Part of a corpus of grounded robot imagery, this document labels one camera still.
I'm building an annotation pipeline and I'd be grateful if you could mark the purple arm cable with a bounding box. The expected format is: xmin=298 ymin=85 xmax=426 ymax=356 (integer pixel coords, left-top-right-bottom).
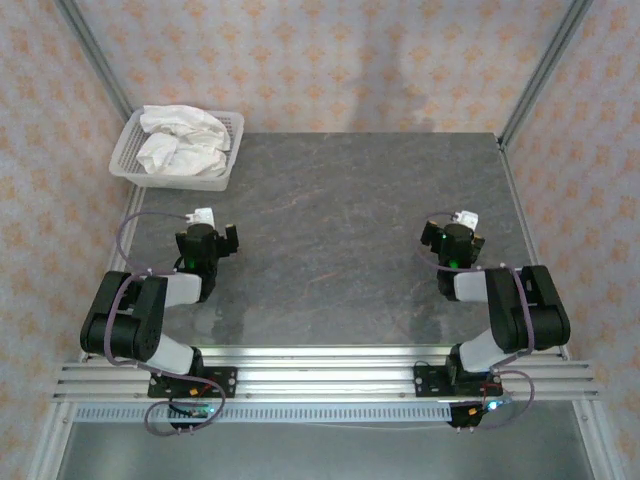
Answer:
xmin=418 ymin=212 xmax=537 ymax=432
xmin=102 ymin=210 xmax=227 ymax=437

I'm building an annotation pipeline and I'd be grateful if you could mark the aluminium frame leg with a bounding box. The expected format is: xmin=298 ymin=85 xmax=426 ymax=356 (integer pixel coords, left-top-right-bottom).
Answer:
xmin=29 ymin=399 xmax=76 ymax=480
xmin=572 ymin=399 xmax=615 ymax=480

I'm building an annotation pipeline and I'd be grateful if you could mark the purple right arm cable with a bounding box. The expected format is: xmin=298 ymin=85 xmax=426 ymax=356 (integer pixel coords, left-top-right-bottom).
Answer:
xmin=418 ymin=212 xmax=537 ymax=432

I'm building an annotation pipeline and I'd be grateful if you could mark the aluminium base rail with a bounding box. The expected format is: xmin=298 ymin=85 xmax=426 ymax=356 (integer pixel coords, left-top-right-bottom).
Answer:
xmin=52 ymin=344 xmax=599 ymax=401

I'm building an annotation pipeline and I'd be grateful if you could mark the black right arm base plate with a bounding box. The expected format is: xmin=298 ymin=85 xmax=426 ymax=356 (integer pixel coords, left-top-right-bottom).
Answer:
xmin=413 ymin=364 xmax=504 ymax=399

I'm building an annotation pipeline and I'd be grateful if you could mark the white t-shirt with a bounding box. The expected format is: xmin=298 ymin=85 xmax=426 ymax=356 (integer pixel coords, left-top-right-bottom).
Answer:
xmin=135 ymin=103 xmax=234 ymax=178

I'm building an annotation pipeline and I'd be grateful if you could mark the white perforated plastic basket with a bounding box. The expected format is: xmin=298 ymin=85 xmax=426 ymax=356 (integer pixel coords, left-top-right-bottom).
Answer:
xmin=108 ymin=107 xmax=245 ymax=192

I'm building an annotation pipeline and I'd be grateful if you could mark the small circuit board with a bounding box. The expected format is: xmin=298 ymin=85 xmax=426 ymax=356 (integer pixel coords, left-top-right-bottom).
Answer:
xmin=467 ymin=397 xmax=514 ymax=417
xmin=167 ymin=401 xmax=217 ymax=419

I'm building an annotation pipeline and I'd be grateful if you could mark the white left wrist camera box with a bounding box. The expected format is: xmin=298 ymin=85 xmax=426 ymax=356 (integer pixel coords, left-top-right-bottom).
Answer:
xmin=183 ymin=208 xmax=217 ymax=227

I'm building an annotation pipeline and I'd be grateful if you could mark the aluminium frame post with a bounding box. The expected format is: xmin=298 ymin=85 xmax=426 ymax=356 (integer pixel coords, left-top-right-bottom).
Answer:
xmin=54 ymin=0 xmax=136 ymax=126
xmin=497 ymin=0 xmax=594 ymax=151

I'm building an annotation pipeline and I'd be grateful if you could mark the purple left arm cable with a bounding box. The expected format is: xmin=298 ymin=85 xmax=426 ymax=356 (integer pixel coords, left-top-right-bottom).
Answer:
xmin=102 ymin=210 xmax=227 ymax=437

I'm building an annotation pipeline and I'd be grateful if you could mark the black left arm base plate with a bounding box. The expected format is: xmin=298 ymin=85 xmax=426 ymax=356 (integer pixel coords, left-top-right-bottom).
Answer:
xmin=147 ymin=366 xmax=239 ymax=400

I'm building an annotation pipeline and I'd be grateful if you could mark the slotted grey cable duct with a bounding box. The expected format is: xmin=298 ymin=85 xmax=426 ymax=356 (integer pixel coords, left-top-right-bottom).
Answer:
xmin=74 ymin=403 xmax=454 ymax=424

